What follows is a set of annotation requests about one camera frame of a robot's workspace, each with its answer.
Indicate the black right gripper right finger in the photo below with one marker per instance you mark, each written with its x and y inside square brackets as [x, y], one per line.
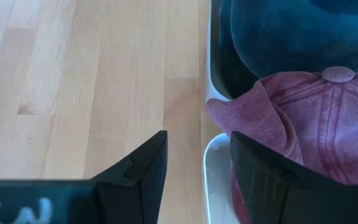
[275, 189]

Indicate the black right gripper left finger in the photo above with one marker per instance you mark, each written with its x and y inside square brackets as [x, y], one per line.
[141, 183]

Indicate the faded red cap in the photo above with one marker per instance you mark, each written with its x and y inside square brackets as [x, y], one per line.
[322, 124]

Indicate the blue denim cap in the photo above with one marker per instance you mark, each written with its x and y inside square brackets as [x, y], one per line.
[291, 31]

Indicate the white plastic bin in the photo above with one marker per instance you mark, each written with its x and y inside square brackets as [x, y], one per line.
[216, 174]

